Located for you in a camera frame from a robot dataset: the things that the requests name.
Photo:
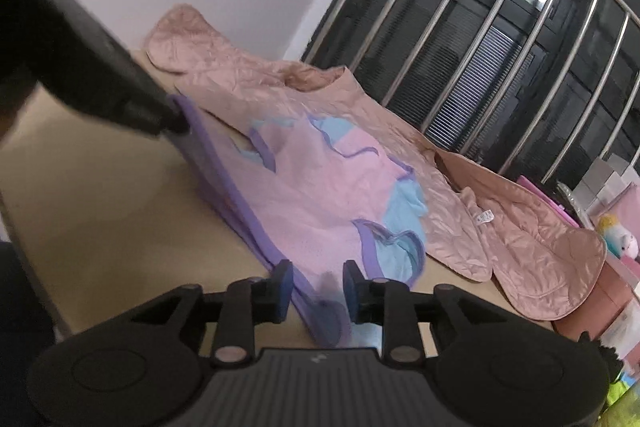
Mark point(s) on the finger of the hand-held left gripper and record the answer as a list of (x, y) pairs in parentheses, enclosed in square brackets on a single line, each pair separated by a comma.
[(167, 119)]

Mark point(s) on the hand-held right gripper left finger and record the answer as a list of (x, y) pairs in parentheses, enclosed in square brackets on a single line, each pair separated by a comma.
[(284, 283)]

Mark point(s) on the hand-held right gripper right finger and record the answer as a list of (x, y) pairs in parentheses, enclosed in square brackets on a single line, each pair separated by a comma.
[(350, 284)]

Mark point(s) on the pink purple blue garment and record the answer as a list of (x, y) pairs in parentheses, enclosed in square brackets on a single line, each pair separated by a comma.
[(320, 202)]

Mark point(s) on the pink quilted jacket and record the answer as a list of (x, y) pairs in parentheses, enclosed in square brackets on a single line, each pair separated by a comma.
[(465, 207)]

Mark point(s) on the pink storage box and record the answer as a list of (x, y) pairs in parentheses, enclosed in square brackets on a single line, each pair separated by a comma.
[(600, 302)]

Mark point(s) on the black neon green clothing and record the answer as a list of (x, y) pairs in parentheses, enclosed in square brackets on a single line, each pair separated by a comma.
[(602, 357)]

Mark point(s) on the white plush toy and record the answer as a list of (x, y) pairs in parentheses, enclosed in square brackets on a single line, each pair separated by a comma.
[(620, 239)]

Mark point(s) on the metal window railing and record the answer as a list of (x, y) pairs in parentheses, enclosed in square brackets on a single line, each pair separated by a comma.
[(480, 42)]

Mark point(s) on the stack of white boxes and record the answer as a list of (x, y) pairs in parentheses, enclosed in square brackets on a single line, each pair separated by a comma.
[(607, 187)]

